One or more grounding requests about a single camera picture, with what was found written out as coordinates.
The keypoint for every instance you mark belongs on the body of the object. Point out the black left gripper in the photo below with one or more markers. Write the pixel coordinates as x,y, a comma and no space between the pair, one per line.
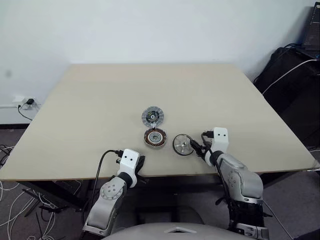
139,170

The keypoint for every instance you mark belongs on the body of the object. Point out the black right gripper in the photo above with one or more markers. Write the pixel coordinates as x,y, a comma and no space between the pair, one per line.
205,148

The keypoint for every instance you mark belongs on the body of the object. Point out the black rimmed rotor disc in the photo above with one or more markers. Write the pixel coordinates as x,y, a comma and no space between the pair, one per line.
183,145

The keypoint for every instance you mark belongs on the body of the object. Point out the copper wound motor stator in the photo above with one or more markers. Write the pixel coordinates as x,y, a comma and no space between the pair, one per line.
155,137

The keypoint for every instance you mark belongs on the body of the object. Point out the silver motor end cap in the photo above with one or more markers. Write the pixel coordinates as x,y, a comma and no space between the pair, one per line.
152,117

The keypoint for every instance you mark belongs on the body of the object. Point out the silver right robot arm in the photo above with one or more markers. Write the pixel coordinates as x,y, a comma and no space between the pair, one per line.
240,175

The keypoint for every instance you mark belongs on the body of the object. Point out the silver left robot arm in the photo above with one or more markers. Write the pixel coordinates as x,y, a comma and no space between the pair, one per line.
110,192

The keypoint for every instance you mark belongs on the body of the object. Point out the grey robot torso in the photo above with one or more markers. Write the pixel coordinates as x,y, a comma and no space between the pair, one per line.
150,232

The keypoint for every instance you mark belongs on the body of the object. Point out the black folded stand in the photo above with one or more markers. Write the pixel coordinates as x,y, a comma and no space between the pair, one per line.
45,206

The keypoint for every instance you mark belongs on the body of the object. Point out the large black bag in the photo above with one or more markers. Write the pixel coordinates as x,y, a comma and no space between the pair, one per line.
287,85

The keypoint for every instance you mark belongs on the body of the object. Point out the black power adapter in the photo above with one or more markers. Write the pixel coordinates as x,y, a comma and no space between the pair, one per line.
30,101

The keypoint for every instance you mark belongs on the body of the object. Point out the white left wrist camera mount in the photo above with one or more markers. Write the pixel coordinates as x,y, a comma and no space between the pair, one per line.
128,160

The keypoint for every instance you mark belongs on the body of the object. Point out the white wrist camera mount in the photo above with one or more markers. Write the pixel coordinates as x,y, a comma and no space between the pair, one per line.
220,140
128,160

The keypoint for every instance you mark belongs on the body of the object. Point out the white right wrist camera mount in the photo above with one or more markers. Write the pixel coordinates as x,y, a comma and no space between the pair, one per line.
220,140

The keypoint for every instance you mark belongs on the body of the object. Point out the white wall socket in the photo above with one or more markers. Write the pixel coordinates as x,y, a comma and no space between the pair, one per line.
20,98

